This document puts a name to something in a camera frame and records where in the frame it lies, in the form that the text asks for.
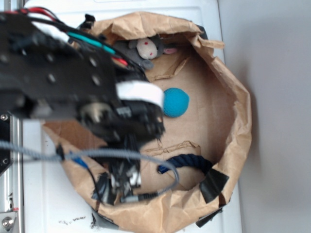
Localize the blue ball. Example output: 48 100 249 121
163 88 190 117

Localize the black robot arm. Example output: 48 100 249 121
0 8 167 202

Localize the crumpled brown paper bag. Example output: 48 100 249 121
42 12 252 233

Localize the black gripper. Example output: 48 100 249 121
80 81 165 203

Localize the grey plush bunny toy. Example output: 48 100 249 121
113 35 177 70

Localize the dark navy rope piece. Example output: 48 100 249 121
157 153 214 176

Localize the grey braided cable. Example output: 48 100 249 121
0 140 181 202

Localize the aluminium frame rail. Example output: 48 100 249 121
0 113 25 233

